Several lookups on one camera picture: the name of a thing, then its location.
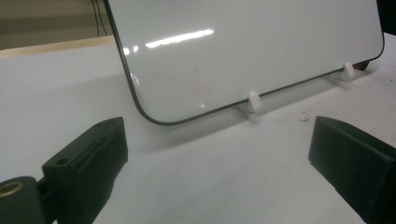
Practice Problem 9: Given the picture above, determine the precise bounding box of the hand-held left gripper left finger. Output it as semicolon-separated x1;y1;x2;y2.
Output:
37;117;129;224

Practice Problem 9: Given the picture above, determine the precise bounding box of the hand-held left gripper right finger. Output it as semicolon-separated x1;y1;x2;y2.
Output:
307;115;396;224

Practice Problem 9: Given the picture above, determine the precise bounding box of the white whiteboard with black rim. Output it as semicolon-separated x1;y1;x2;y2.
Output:
104;0;386;127

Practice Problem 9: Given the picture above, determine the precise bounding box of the white whiteboard stand foot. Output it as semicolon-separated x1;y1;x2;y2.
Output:
237;90;263;123
326;62;357;90

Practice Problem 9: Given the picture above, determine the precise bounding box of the black hanging wall cable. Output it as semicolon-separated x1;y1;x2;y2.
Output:
96;0;108;35
91;0;101;37

